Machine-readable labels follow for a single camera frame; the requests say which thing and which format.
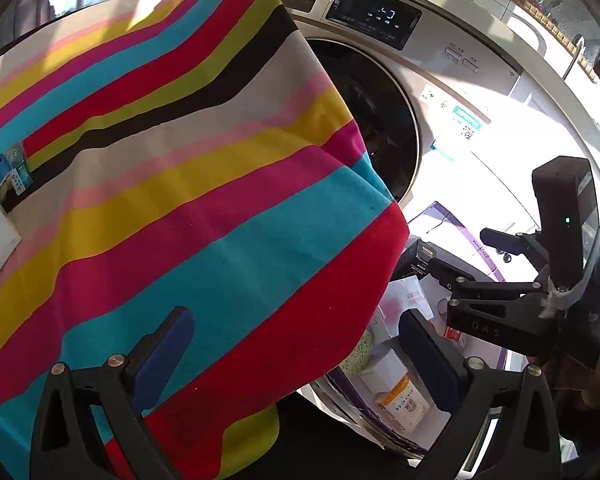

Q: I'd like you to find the person's right hand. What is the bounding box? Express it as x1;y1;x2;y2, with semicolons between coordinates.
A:
549;344;600;413

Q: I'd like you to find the purple trimmed storage box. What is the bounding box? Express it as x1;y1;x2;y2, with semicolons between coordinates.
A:
307;200;511;461

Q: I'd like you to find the washing machine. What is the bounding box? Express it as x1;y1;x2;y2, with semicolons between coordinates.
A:
260;0;600;321

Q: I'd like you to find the metal faucet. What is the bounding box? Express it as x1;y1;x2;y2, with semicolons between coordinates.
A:
561;32;589;82

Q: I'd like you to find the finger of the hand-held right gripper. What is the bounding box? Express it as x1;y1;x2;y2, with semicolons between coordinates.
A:
427;257;547;302
480;227;552;272

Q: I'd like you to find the plain white box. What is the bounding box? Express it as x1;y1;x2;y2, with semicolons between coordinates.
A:
366;349;409;397

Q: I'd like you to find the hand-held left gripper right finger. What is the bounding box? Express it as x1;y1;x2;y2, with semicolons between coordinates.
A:
399;310;563;480

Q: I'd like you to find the teal box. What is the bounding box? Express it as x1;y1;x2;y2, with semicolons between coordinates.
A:
6;142;34;197

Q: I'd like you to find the green sponge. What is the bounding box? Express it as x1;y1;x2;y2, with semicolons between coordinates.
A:
341;331;374;377

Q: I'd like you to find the black box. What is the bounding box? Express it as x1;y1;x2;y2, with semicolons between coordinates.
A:
394;239;439;282

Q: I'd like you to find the striped tablecloth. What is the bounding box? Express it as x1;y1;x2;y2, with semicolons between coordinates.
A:
0;0;411;480

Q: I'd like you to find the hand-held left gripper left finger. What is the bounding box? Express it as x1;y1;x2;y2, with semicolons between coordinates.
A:
29;306;196;480

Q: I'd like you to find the orange box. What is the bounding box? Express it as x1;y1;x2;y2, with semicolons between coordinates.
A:
374;376;434;434

